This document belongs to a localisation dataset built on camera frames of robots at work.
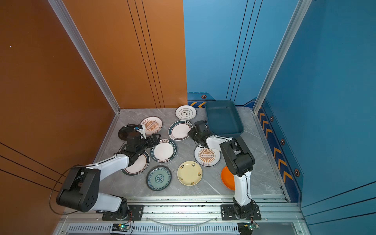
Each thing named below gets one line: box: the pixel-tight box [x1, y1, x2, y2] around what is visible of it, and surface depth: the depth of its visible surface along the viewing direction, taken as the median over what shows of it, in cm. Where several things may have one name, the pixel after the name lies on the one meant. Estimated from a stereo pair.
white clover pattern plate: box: [175, 104, 198, 121], surface depth 122 cm
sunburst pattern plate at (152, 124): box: [140, 115, 164, 135], surface depth 114 cm
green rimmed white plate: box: [168, 119, 194, 141], surface depth 105 cm
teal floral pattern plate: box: [145, 164, 172, 191], surface depth 87 cm
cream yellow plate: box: [176, 160, 203, 187], surface depth 88 cm
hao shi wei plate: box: [150, 138, 178, 164], surface depth 96 cm
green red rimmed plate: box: [120, 150, 151, 177], surface depth 89 cm
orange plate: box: [221, 165, 236, 191], surface depth 85 cm
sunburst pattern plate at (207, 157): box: [193, 146, 222, 168], surface depth 95 cm
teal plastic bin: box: [205, 100, 245, 139], surface depth 118 cm
